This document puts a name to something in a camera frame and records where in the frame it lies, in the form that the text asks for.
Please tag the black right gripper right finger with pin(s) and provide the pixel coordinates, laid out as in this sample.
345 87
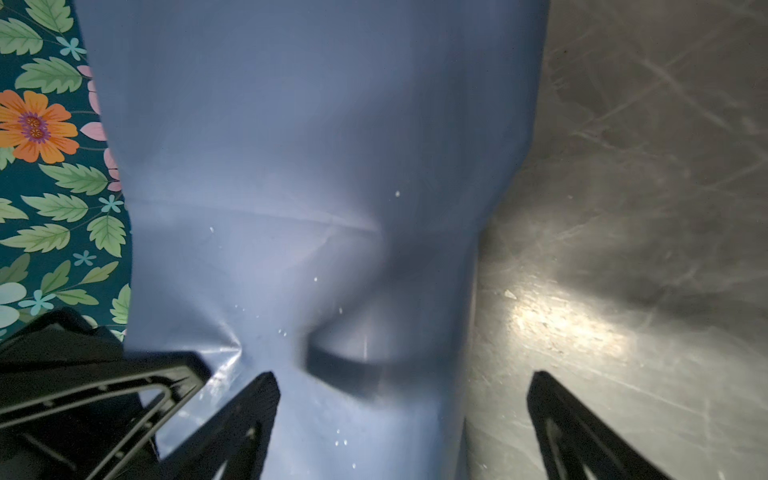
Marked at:
574 442

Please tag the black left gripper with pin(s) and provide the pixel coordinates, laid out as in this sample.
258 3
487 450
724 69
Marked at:
68 396

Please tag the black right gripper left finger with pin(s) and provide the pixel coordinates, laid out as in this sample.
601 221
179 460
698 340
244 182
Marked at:
233 444

